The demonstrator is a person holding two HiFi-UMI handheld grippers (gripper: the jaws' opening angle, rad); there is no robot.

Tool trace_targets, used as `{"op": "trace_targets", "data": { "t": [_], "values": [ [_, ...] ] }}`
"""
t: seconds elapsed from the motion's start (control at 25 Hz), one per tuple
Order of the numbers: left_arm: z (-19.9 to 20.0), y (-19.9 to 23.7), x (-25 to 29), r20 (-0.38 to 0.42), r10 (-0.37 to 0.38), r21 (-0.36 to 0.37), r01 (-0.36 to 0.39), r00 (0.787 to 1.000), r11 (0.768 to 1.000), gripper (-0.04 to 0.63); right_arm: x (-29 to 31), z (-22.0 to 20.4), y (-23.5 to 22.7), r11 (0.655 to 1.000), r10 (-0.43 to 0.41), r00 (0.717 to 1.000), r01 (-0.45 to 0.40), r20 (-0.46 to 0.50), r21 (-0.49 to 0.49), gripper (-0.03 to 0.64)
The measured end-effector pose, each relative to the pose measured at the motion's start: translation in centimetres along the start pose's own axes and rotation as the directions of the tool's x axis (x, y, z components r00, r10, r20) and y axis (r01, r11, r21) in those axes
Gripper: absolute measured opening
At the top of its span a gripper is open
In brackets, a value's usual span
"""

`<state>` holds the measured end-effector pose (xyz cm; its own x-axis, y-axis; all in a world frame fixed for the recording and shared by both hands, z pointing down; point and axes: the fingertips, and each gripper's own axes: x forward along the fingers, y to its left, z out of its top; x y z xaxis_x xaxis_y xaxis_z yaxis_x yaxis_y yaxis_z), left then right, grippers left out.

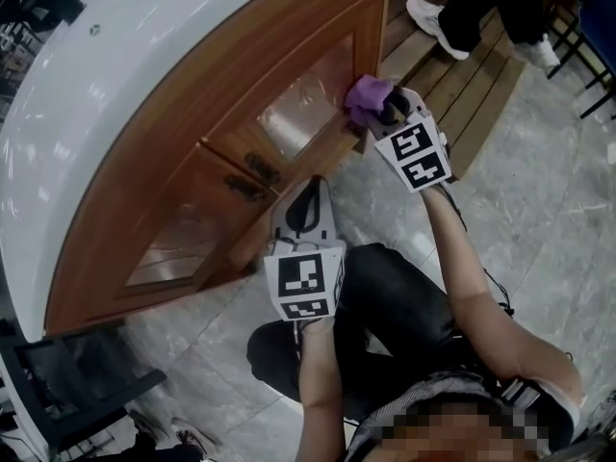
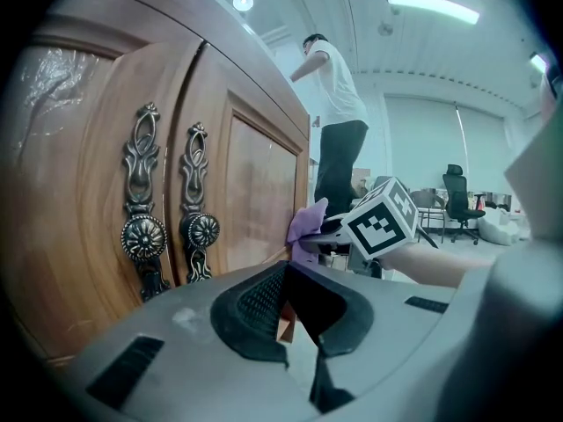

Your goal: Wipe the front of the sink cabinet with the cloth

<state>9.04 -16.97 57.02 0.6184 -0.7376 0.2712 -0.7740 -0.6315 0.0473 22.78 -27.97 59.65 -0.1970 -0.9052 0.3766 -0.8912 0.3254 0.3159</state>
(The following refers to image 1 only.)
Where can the person's left forearm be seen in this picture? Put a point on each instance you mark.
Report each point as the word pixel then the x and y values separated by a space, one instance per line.
pixel 320 383

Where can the person's grey mesh vest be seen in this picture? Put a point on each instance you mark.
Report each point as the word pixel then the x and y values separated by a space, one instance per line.
pixel 409 397

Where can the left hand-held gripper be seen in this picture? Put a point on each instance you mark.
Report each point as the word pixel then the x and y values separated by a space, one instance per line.
pixel 303 282

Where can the wooden cabinet door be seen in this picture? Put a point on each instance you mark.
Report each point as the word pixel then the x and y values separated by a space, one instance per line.
pixel 183 243
pixel 303 109

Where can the dark metal rack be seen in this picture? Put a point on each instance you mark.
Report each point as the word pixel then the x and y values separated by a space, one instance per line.
pixel 17 65

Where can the person's right forearm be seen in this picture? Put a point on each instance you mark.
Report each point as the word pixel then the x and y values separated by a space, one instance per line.
pixel 457 258

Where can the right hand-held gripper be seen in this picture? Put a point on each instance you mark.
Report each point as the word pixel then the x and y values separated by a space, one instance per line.
pixel 418 157

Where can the purple grey cloth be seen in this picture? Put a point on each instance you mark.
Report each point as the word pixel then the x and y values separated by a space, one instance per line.
pixel 366 92

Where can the blue chair black legs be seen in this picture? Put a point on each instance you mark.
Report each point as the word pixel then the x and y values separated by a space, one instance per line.
pixel 599 36

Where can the person's black trousers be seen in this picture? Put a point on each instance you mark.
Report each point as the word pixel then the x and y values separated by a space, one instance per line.
pixel 394 301

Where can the wooden slatted platform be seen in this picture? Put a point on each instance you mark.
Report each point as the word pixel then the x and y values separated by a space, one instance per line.
pixel 462 94

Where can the wooden vanity cabinet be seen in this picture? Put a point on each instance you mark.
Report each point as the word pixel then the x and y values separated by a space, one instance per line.
pixel 216 89

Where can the white sink countertop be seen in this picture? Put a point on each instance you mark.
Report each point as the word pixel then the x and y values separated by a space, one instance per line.
pixel 96 113

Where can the round metal basin fitting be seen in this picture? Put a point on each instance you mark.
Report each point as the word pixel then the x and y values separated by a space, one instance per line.
pixel 96 30

